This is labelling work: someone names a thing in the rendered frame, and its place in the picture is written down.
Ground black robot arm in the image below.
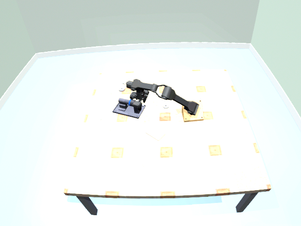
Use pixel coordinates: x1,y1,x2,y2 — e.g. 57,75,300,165
126,79,199,115

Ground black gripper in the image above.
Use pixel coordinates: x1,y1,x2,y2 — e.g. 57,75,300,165
132,90,149,111

